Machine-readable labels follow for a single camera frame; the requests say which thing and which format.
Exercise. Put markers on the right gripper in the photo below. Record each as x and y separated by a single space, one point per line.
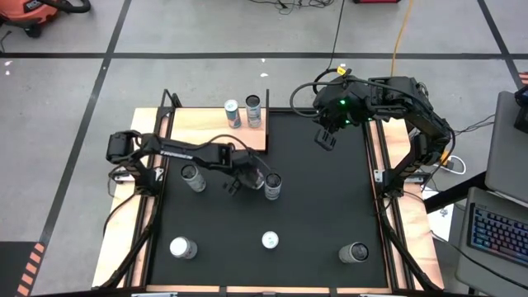
334 115

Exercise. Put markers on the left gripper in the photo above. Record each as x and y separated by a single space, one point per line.
243 163

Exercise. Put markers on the white Celsius Tropical Vibe can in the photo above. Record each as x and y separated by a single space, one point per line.
196 181

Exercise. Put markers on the blue silver Red Bull can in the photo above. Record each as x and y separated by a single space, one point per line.
232 115
270 239

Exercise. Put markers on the white Celsius Arctic Vibe can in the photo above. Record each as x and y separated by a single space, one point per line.
253 115

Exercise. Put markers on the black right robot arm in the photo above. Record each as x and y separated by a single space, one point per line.
429 123

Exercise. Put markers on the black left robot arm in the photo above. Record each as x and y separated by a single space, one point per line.
185 152

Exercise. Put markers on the wooden shelf board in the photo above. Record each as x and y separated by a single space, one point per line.
198 128

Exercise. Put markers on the black table mat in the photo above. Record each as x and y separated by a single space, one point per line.
309 214

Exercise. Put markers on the orange power splitter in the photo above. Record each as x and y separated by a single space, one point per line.
446 157

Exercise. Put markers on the black desk leg bar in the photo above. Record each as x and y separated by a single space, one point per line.
453 193

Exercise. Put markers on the grey laptop lid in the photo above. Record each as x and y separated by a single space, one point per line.
507 144

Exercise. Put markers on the backlit keyboard on right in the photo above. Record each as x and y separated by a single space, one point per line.
499 235

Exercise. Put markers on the black device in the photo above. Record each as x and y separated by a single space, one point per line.
521 109

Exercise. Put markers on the orange black hazard strip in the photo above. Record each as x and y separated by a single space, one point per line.
31 268

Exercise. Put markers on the orange shop vacuum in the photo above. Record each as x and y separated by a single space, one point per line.
24 14

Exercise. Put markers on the black diagonal frame strut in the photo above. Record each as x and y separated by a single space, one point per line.
133 243
408 252

